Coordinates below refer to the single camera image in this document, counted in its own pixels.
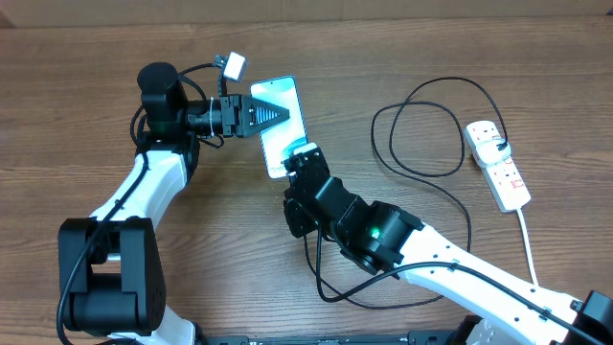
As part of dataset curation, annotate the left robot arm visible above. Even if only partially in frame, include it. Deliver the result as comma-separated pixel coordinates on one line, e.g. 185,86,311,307
56,62,289,344

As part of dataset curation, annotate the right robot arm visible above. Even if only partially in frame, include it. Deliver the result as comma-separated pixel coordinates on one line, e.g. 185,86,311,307
284,144,612,344

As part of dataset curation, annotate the white charger plug adapter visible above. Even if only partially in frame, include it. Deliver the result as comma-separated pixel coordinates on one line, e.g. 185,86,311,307
474,138,511,168

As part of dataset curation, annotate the white power strip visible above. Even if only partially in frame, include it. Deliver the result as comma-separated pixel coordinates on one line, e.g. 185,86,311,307
465,121,531,213

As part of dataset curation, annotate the blue Samsung Galaxy smartphone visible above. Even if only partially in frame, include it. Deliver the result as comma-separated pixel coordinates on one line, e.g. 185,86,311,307
250,76,308,179

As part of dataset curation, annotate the white power strip cord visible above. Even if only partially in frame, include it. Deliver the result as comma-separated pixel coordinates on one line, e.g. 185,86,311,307
515,208,540,288

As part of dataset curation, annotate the black USB charging cable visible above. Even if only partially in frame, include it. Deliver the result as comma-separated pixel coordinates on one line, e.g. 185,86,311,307
303,76,510,311

